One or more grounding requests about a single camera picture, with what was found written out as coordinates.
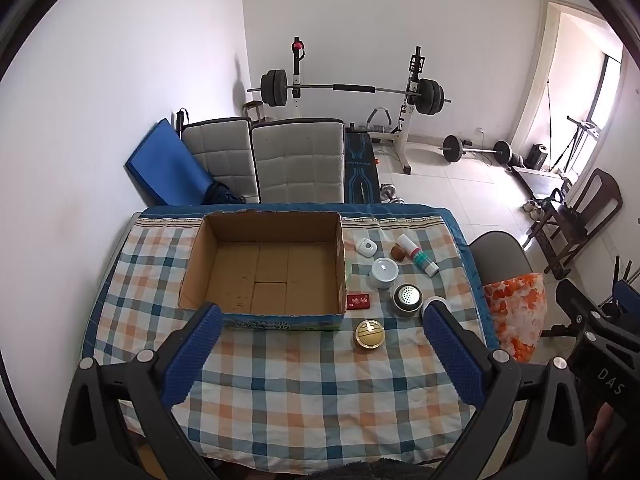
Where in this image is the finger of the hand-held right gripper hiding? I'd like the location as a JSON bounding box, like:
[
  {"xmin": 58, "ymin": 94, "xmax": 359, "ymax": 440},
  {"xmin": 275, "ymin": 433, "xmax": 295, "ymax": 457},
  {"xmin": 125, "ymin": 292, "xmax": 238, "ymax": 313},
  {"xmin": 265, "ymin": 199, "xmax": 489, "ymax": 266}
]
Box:
[
  {"xmin": 612, "ymin": 280, "xmax": 640, "ymax": 318},
  {"xmin": 555, "ymin": 279, "xmax": 608, "ymax": 333}
]

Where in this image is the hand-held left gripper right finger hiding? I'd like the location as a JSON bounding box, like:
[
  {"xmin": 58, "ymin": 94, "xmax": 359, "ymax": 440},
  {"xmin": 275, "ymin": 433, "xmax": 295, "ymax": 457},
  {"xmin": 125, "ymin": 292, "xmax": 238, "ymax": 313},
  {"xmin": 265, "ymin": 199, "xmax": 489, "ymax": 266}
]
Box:
[{"xmin": 424, "ymin": 302, "xmax": 596, "ymax": 480}]

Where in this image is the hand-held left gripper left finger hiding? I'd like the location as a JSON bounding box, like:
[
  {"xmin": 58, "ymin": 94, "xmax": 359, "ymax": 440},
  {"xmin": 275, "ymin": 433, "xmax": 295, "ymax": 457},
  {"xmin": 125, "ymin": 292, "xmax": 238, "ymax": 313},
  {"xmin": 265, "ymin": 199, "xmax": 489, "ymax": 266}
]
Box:
[{"xmin": 57, "ymin": 302, "xmax": 223, "ymax": 480}]

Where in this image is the gold round tin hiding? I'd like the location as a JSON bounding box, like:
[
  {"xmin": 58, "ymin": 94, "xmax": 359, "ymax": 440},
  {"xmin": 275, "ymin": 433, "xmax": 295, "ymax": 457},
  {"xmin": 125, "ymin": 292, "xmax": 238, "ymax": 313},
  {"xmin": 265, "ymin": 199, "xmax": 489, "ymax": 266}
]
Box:
[{"xmin": 354, "ymin": 319, "xmax": 387, "ymax": 351}]

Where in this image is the cardboard box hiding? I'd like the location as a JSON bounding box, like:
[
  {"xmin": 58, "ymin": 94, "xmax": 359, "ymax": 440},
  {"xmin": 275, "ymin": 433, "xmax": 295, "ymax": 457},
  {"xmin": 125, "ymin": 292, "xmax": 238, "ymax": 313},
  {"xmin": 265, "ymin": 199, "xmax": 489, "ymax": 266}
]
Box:
[{"xmin": 178, "ymin": 210, "xmax": 347, "ymax": 332}]

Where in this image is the person's right hand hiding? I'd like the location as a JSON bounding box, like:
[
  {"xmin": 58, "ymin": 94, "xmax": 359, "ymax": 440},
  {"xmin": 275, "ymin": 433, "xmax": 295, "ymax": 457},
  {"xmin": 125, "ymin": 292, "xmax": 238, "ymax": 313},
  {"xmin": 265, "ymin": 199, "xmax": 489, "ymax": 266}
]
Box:
[{"xmin": 586, "ymin": 402, "xmax": 618, "ymax": 468}]

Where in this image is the white round container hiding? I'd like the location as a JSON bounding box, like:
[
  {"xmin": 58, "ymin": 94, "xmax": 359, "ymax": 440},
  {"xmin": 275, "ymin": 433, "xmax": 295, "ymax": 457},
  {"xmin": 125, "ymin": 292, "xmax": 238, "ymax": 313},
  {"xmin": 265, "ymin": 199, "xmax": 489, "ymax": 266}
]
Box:
[
  {"xmin": 421, "ymin": 296, "xmax": 451, "ymax": 317},
  {"xmin": 370, "ymin": 258, "xmax": 400, "ymax": 290}
]

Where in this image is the orange patterned bag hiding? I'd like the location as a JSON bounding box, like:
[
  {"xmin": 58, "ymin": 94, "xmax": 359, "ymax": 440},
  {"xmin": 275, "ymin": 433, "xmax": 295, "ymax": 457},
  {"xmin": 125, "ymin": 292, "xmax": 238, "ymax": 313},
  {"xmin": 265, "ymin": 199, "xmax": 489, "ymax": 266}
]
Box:
[{"xmin": 482, "ymin": 272, "xmax": 545, "ymax": 364}]

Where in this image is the silver jar with perforated lid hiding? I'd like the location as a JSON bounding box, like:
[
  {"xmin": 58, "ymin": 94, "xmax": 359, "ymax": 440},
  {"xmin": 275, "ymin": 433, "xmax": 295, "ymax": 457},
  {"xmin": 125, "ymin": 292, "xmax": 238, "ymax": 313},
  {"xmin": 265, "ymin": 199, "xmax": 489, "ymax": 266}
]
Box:
[{"xmin": 391, "ymin": 283, "xmax": 424, "ymax": 319}]

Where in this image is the dark wooden chair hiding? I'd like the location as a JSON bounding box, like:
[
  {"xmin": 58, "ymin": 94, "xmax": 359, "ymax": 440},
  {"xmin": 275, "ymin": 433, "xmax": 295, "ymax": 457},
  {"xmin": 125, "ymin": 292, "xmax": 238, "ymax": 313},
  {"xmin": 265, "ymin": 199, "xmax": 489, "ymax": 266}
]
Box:
[{"xmin": 524, "ymin": 168, "xmax": 624, "ymax": 281}]

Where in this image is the white tube with green label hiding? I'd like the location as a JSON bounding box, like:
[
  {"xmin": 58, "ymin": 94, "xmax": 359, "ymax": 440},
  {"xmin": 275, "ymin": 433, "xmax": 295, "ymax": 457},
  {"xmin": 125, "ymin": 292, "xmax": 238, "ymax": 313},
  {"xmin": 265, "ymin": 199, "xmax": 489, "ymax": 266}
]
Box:
[{"xmin": 397, "ymin": 234, "xmax": 440, "ymax": 276}]

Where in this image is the plaid tablecloth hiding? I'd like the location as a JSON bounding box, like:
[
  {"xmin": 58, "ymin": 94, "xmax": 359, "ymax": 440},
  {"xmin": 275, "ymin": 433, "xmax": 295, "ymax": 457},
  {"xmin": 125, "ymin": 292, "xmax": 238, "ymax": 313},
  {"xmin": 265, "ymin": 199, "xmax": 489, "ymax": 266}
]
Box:
[{"xmin": 81, "ymin": 203, "xmax": 501, "ymax": 476}]

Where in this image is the dark blue cloth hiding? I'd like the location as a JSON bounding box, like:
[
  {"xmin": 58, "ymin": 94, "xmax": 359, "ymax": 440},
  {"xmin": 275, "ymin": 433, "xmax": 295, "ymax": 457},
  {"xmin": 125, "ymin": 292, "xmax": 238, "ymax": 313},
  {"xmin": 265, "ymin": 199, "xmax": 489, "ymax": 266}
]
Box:
[{"xmin": 202, "ymin": 180, "xmax": 247, "ymax": 206}]

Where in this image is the short barbell with black plates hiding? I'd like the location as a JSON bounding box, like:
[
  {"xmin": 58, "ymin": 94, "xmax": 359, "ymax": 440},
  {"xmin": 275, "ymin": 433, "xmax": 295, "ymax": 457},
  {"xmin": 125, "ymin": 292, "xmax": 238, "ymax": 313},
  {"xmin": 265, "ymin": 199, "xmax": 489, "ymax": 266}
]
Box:
[{"xmin": 438, "ymin": 134, "xmax": 513, "ymax": 164}]

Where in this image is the blue folded mat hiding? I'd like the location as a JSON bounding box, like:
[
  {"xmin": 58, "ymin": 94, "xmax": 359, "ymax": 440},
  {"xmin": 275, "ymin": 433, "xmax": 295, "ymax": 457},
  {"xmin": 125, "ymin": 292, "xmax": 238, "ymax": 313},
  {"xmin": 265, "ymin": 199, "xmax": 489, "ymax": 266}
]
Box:
[{"xmin": 124, "ymin": 118, "xmax": 212, "ymax": 206}]

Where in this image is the grey cushioned chair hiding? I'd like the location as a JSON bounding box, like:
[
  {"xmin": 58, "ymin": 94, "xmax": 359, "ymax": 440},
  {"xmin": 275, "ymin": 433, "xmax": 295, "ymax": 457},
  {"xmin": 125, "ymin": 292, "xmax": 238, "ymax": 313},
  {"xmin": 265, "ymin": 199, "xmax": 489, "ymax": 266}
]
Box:
[
  {"xmin": 181, "ymin": 117, "xmax": 261, "ymax": 205},
  {"xmin": 251, "ymin": 118, "xmax": 346, "ymax": 205}
]

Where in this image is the black exercise mat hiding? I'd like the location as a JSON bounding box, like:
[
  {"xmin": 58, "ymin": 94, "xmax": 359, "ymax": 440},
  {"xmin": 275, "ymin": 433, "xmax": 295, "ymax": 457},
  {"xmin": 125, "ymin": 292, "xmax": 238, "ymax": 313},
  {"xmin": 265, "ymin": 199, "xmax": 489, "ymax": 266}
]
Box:
[{"xmin": 343, "ymin": 129, "xmax": 381, "ymax": 205}]

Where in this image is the window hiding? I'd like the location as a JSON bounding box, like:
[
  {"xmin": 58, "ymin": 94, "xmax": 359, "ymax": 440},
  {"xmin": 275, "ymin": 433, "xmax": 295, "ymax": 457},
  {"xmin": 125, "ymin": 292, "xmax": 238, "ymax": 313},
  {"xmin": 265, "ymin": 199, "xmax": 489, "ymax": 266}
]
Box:
[{"xmin": 592, "ymin": 54, "xmax": 627, "ymax": 133}]

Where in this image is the white barbell rack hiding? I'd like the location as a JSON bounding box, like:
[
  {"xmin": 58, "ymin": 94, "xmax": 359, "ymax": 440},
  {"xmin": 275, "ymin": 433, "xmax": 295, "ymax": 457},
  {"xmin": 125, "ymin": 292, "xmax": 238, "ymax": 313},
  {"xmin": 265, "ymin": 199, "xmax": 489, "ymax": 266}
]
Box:
[{"xmin": 287, "ymin": 36, "xmax": 427, "ymax": 176}]

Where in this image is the long barbell with black plates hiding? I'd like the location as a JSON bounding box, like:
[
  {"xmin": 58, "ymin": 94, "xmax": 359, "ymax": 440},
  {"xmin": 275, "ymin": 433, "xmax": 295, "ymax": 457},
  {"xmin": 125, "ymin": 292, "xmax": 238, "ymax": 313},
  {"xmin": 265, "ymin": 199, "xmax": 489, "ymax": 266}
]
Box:
[{"xmin": 246, "ymin": 68, "xmax": 454, "ymax": 115}]

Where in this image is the grey ab roller frame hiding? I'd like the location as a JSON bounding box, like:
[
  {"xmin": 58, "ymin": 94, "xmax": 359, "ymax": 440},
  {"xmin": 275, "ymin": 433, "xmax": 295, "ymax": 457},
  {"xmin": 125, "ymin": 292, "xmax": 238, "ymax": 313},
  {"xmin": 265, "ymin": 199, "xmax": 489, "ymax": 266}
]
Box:
[{"xmin": 366, "ymin": 107, "xmax": 394, "ymax": 136}]

